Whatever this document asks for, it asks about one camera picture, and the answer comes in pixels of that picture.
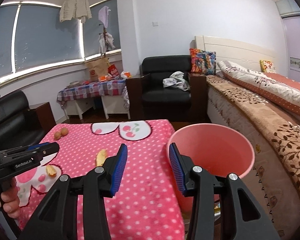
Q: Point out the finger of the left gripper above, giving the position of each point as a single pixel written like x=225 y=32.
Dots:
x=37 y=146

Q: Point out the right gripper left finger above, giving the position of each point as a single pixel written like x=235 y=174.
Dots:
x=56 y=215

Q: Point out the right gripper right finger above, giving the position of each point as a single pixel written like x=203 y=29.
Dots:
x=242 y=217

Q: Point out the banana peel piece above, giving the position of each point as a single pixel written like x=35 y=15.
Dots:
x=101 y=157
x=51 y=171

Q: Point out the person's left hand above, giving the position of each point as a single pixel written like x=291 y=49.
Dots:
x=11 y=200

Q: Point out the black armchair left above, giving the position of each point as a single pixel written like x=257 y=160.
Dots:
x=18 y=125

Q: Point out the brown egg near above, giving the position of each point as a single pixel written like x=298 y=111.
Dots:
x=57 y=135

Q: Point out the brown wooden side cabinet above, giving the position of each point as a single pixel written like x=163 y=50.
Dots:
x=45 y=116

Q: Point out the pink plastic bucket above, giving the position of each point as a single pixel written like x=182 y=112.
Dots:
x=218 y=149

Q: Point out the pink polka dot blanket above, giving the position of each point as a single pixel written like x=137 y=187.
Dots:
x=145 y=207

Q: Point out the plaid tablecloth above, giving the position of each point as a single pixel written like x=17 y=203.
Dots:
x=92 y=90

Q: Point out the black armchair by bed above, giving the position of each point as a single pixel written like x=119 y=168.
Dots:
x=166 y=89

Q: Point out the white side table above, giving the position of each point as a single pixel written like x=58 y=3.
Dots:
x=108 y=105

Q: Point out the crumpled white cloth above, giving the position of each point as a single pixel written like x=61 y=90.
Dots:
x=176 y=80

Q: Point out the brown paper bag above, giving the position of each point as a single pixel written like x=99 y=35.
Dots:
x=98 y=68

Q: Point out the brown leaf pattern blanket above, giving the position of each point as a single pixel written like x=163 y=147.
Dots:
x=274 y=134

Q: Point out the red gift bag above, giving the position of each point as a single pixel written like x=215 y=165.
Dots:
x=113 y=72

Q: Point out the colourful patterned cushion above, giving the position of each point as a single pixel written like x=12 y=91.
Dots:
x=203 y=62

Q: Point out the floral white orange quilt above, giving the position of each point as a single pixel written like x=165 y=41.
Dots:
x=278 y=89

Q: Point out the coat stand with clothes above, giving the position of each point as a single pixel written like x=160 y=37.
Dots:
x=106 y=42

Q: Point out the yellow patterned pillow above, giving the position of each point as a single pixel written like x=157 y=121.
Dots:
x=267 y=66

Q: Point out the white bed headboard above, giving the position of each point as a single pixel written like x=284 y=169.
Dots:
x=245 y=54

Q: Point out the hanging white jacket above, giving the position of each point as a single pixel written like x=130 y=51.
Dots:
x=75 y=9

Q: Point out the hanging lilac cloth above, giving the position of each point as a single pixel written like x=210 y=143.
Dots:
x=103 y=15

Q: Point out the lilac sliding wardrobe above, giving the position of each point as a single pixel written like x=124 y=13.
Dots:
x=292 y=28

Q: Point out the wall light switch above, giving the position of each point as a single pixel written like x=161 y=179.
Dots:
x=155 y=23

